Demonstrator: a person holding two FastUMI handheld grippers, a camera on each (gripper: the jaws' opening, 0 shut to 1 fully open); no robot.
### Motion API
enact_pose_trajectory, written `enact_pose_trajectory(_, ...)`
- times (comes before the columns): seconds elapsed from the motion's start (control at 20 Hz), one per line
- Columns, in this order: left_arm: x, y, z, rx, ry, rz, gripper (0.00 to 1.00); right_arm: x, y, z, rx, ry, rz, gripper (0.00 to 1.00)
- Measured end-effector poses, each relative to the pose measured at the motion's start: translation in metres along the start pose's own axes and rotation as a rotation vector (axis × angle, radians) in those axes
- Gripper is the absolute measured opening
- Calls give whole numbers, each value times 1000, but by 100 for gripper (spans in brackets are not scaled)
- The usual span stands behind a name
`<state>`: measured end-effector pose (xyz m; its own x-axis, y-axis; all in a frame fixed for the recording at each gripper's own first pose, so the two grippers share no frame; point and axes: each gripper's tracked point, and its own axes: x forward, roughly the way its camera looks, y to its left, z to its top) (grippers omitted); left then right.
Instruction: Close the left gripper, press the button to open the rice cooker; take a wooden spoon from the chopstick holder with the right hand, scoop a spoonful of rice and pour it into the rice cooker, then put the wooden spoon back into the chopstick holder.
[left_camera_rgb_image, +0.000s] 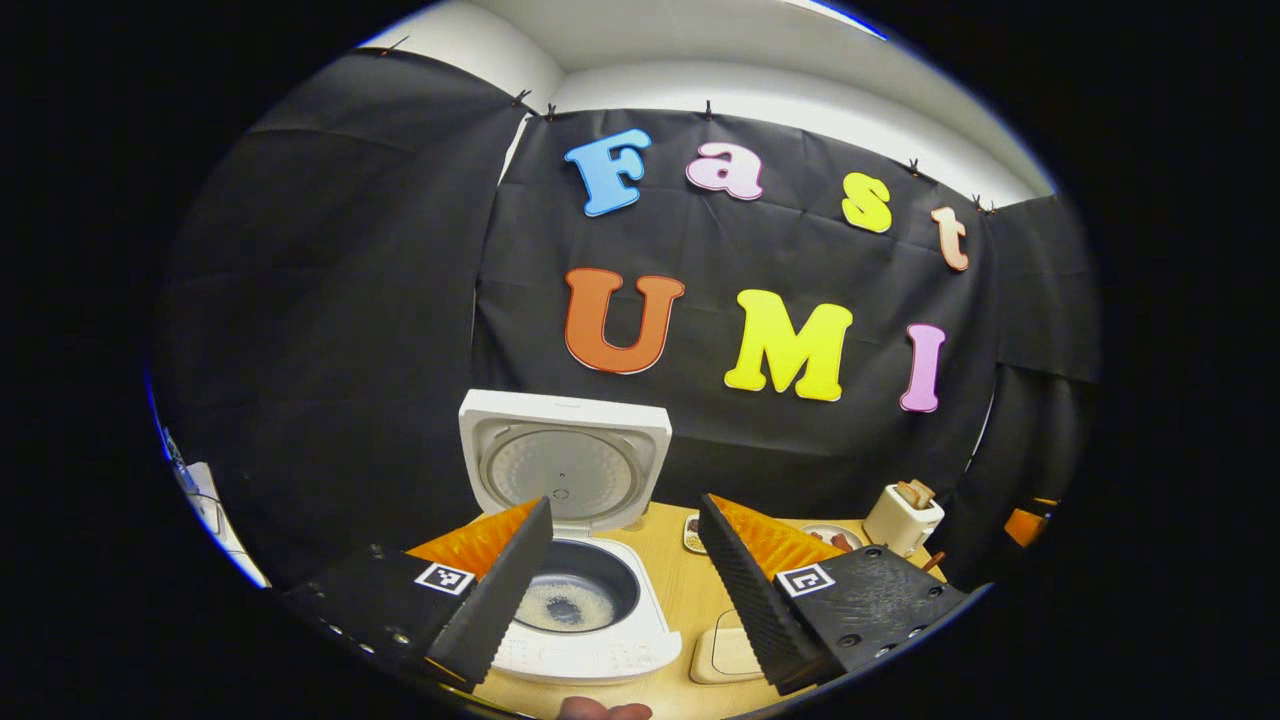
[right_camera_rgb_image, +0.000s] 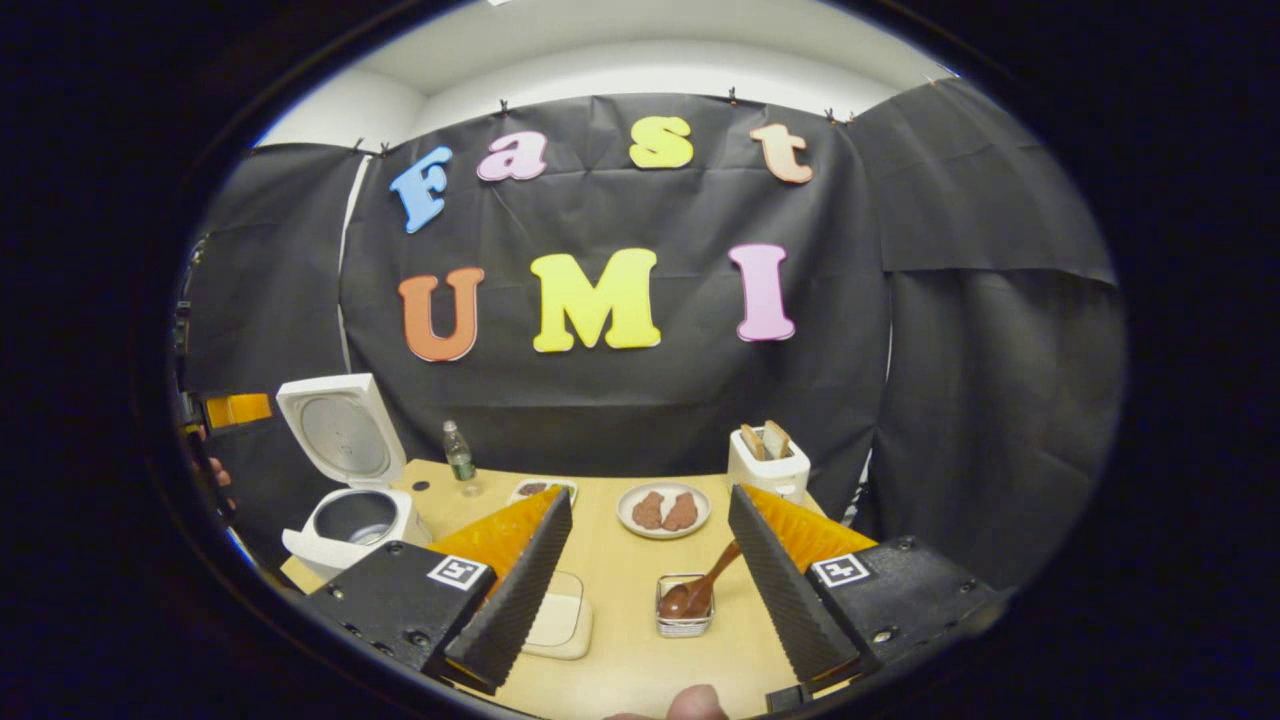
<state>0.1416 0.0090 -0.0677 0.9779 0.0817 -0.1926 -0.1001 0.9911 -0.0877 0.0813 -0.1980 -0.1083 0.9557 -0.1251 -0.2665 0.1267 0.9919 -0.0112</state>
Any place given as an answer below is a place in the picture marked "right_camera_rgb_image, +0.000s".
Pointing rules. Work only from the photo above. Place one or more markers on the white round plate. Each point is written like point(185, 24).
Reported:
point(664, 535)

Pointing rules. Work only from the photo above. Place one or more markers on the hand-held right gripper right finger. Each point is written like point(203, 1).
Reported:
point(790, 590)

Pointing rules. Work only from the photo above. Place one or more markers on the white rice cooker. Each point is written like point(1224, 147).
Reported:
point(345, 430)

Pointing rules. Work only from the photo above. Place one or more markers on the white toaster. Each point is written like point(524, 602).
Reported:
point(770, 480)

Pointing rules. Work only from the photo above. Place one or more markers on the brown meat piece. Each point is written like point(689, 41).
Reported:
point(648, 510)
point(682, 511)

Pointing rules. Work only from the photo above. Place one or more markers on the brown wooden spoon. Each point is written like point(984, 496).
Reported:
point(690, 598)

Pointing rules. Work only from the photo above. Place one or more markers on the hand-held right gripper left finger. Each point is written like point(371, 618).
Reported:
point(525, 590)

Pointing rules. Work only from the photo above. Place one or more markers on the clear green-label plastic bottle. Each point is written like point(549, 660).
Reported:
point(460, 455)

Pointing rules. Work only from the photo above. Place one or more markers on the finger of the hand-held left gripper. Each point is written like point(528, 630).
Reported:
point(238, 410)

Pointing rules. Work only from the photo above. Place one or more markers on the white divided grain dish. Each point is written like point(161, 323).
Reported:
point(545, 490)

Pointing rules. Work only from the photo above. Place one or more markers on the clear plastic rice container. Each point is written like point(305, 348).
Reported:
point(562, 620)

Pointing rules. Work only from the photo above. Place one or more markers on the toasted bread slice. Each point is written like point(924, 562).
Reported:
point(778, 438)
point(752, 442)

